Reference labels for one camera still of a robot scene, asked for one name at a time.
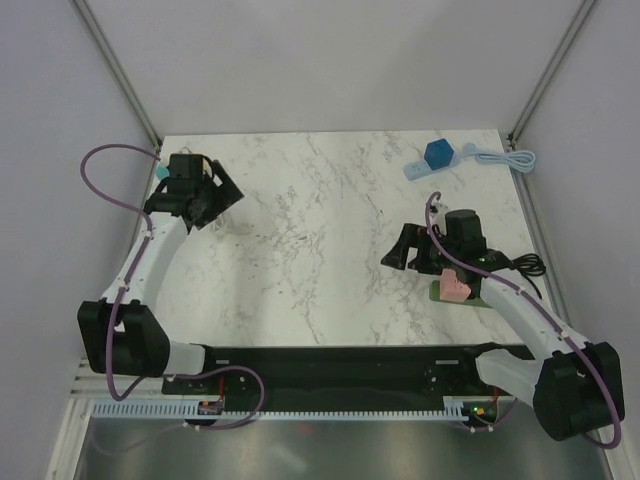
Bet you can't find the right aluminium corner post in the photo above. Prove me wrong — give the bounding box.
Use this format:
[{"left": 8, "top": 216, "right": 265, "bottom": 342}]
[{"left": 505, "top": 0, "right": 599, "bottom": 151}]

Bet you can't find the left aluminium corner post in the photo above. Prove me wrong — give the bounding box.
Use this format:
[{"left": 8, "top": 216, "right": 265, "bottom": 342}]
[{"left": 69, "top": 0, "right": 162, "bottom": 150}]

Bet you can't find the aluminium corner post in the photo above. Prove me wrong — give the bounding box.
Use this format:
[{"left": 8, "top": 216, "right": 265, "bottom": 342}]
[
  {"left": 69, "top": 0, "right": 162, "bottom": 150},
  {"left": 505, "top": 0, "right": 599, "bottom": 151}
]

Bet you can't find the teal power strip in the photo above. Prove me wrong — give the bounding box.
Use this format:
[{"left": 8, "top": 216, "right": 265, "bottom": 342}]
[{"left": 155, "top": 165, "right": 170, "bottom": 181}]

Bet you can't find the white slotted cable duct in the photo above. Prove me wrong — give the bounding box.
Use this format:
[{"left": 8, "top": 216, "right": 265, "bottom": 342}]
[{"left": 91, "top": 399, "right": 487, "bottom": 422}]

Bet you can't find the light blue coiled cable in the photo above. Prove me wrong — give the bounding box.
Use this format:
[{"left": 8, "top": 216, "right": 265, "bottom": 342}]
[{"left": 459, "top": 142, "right": 539, "bottom": 175}]

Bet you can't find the light blue power strip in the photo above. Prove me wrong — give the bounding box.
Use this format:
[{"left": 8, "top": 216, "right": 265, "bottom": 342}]
[{"left": 403, "top": 153, "right": 461, "bottom": 181}]

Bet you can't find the aluminium front frame rail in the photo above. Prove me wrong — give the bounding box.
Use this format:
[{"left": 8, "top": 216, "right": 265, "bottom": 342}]
[{"left": 71, "top": 359, "right": 163, "bottom": 400}]

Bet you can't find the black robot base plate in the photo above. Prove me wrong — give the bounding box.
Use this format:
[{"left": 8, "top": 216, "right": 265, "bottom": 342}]
[{"left": 160, "top": 342, "right": 536, "bottom": 414}]

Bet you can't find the green power strip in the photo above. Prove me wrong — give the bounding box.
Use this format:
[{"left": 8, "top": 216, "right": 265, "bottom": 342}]
[{"left": 429, "top": 280, "right": 489, "bottom": 308}]

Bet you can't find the dark blue cube socket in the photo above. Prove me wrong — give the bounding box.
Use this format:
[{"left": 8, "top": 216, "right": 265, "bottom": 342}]
[{"left": 424, "top": 139, "right": 455, "bottom": 168}]

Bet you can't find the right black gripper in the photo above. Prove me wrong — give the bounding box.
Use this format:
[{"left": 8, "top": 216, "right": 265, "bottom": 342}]
[{"left": 381, "top": 223, "right": 460, "bottom": 276}]

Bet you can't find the black coiled power cable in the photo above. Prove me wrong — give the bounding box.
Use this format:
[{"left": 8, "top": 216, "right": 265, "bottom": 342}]
[{"left": 499, "top": 253, "right": 547, "bottom": 300}]

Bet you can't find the pink cube socket plug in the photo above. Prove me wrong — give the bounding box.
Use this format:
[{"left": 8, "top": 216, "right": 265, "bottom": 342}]
[{"left": 439, "top": 269, "right": 471, "bottom": 303}]

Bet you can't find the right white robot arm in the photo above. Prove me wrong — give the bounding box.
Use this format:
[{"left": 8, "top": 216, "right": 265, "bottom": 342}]
[{"left": 381, "top": 209, "right": 625, "bottom": 450}]

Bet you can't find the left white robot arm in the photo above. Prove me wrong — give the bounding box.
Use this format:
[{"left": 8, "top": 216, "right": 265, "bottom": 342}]
[{"left": 77, "top": 153, "right": 243, "bottom": 393}]

